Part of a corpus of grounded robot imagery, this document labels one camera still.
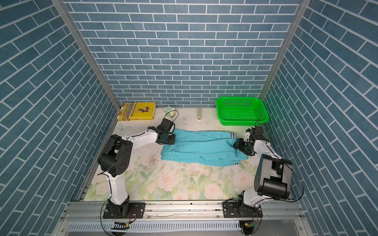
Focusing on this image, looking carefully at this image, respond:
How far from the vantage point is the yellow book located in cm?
114

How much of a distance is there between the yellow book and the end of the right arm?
0.68 m

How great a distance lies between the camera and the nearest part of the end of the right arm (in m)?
0.69

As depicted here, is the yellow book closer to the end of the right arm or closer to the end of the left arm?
the end of the left arm
